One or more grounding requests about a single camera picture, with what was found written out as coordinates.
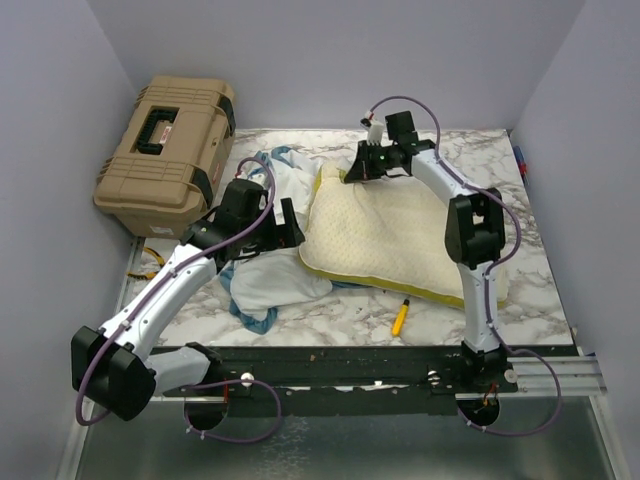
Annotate yellow handled pliers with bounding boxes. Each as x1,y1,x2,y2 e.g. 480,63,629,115
127,247,166,281

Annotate blue red marker pen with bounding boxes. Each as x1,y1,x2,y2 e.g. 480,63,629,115
513,146,529,186

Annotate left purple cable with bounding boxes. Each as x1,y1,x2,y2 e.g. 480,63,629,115
74,156,283,445

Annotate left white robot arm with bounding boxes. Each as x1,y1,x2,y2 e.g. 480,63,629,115
70,179,305,421

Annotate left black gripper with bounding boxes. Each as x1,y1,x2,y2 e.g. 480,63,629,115
241,197,305,253

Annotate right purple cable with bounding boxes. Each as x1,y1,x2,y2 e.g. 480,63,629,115
360,95,563,438

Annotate cream yellow-edged pillow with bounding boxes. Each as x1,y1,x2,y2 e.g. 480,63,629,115
298,164,511,311

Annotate tan plastic toolbox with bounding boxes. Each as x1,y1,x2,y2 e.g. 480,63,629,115
93,75,236,239

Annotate aluminium extrusion frame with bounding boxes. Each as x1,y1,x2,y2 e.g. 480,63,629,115
54,239,631,480

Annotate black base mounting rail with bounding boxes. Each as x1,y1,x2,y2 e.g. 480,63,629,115
99,342,521,419

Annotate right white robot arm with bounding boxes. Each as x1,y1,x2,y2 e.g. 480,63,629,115
342,111,506,391

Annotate yellow handled screwdriver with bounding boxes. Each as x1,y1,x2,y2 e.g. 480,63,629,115
391,298,410,337

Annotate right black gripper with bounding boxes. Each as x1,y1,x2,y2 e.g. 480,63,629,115
344,141,397,184

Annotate white blue-trimmed pillowcase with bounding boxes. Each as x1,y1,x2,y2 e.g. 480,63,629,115
219,145,361,335

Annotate purple cable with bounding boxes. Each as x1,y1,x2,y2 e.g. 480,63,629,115
360,95,563,438
74,156,283,445

